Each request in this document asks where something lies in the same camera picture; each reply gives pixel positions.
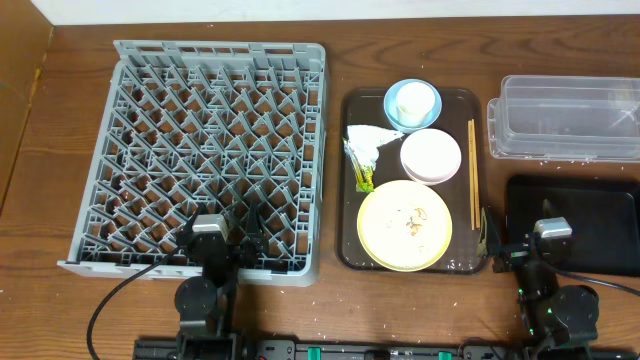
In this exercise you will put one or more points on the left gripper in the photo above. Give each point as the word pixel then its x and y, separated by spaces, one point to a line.
pixel 220 244

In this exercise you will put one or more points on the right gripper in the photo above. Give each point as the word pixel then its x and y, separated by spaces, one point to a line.
pixel 520 253

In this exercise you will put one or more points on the pink white bowl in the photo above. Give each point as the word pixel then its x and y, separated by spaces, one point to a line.
pixel 430 156

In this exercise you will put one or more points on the green yellow wrapper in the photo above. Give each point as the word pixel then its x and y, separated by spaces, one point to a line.
pixel 362 164

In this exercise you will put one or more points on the light blue bowl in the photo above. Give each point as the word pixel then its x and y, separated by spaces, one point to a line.
pixel 390 109

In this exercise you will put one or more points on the white plastic cup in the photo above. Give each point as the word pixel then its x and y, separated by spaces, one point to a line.
pixel 414 102

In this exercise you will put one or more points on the white napkin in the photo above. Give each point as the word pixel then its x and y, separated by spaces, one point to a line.
pixel 364 141

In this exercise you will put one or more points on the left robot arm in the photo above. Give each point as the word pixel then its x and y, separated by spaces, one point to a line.
pixel 205 302

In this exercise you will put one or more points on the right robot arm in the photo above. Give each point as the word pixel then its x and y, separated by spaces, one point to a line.
pixel 561 320

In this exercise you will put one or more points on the clear plastic waste bin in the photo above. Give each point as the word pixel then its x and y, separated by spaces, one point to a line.
pixel 565 118

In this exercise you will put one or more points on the yellow plate with scraps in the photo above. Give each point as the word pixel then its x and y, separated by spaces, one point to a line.
pixel 404 226

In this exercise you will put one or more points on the dark brown serving tray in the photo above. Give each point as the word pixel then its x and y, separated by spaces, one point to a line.
pixel 364 106

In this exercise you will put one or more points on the grey plastic dish rack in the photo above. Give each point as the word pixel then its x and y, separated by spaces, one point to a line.
pixel 225 125

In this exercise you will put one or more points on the black tray bin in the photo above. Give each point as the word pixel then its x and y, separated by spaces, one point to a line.
pixel 603 215

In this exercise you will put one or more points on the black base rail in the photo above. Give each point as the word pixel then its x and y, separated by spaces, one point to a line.
pixel 290 350

